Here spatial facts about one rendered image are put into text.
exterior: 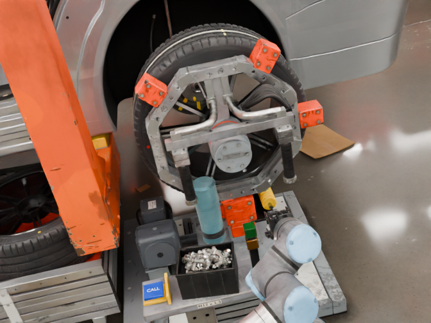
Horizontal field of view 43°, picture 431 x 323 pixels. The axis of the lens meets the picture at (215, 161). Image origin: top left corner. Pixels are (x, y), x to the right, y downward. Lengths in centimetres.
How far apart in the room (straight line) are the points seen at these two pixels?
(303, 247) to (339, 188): 171
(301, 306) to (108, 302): 126
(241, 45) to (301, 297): 97
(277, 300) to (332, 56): 139
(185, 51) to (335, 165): 162
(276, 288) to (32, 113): 97
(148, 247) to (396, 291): 107
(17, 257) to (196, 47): 115
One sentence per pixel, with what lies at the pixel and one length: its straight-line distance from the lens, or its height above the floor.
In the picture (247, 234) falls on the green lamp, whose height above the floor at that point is 64.
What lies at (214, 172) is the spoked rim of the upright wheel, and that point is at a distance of 218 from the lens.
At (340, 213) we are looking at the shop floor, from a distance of 290.
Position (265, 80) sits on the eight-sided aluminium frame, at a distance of 188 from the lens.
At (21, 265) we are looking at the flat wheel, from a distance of 243.
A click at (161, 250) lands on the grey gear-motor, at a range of 231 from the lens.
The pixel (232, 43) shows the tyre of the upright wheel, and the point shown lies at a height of 116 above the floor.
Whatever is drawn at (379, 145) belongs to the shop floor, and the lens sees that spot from 345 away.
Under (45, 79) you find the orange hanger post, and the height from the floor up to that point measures 122.
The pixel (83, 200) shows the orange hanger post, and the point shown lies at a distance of 198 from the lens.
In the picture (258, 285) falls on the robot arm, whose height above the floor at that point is 80.
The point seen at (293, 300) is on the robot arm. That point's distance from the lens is 127.
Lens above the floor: 178
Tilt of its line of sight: 31 degrees down
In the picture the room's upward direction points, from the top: 11 degrees counter-clockwise
